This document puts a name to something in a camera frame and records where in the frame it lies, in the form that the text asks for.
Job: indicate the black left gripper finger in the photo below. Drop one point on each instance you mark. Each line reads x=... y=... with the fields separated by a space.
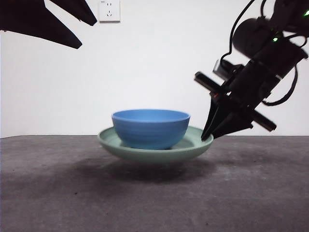
x=77 y=9
x=29 y=21

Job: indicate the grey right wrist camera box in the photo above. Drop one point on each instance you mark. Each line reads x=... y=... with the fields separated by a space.
x=218 y=68

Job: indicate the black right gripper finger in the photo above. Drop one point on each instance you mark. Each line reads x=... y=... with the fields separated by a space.
x=210 y=118
x=231 y=123

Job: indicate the white wall socket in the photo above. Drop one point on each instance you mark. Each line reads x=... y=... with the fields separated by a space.
x=108 y=12

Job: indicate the green plate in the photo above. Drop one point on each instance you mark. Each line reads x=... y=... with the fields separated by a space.
x=157 y=155

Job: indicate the blue ribbed bowl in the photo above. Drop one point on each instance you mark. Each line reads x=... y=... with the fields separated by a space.
x=149 y=133

